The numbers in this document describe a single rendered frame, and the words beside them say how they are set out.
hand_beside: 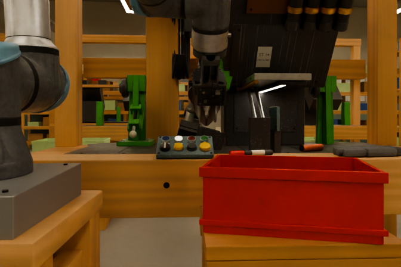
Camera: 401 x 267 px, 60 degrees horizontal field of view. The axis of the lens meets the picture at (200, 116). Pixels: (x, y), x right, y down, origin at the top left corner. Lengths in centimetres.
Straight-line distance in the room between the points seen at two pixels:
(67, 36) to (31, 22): 83
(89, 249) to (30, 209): 23
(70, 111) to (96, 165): 68
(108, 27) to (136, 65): 1006
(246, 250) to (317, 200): 15
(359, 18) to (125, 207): 1243
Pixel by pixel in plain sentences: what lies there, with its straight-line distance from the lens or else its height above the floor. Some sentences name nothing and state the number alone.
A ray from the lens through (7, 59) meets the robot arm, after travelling 66.
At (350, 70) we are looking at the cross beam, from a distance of 177.
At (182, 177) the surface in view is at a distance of 91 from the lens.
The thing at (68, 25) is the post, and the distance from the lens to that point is 162.
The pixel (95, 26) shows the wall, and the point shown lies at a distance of 1175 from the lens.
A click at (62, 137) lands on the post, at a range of 159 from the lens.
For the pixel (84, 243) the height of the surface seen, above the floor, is 76.
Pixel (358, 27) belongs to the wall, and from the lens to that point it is 1297.
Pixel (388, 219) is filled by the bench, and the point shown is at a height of 55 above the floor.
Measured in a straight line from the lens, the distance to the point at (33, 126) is 1127.
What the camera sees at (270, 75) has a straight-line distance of 98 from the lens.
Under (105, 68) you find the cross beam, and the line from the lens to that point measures 164.
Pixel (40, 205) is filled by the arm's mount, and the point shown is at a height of 88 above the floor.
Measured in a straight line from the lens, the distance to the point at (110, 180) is 93.
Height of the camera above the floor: 101
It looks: level
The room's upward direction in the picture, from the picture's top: straight up
